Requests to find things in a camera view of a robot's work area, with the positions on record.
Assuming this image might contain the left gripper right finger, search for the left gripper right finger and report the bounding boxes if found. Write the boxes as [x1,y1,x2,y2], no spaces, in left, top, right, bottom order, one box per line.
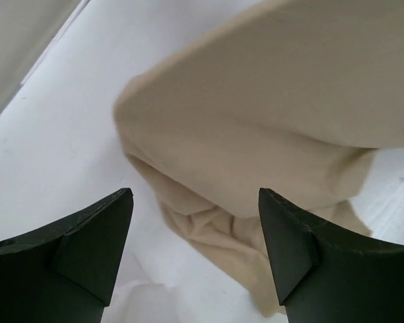
[259,188,404,323]

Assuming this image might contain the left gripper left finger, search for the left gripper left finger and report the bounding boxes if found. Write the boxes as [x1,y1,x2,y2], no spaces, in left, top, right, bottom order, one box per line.
[0,188,133,323]

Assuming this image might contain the beige t shirt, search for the beige t shirt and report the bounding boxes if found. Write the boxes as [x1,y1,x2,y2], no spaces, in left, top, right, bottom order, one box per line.
[114,1,404,318]

